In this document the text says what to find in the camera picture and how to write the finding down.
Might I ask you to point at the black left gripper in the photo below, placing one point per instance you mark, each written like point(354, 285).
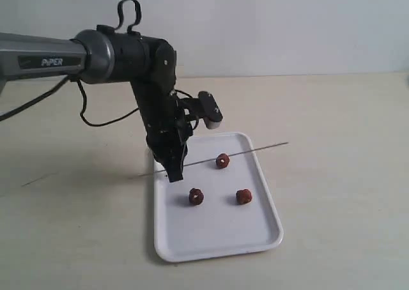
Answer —
point(168, 129)

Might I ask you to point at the red date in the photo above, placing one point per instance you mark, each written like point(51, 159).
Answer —
point(222, 161)
point(243, 196)
point(196, 196)

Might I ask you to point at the thin metal skewer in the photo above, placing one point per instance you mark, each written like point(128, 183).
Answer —
point(210, 159)

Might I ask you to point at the white rectangular plastic tray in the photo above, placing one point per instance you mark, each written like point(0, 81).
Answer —
point(218, 226)

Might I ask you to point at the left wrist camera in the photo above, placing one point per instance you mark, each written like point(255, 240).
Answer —
point(203, 107)

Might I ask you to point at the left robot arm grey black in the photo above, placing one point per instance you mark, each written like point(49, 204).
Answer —
point(104, 56)

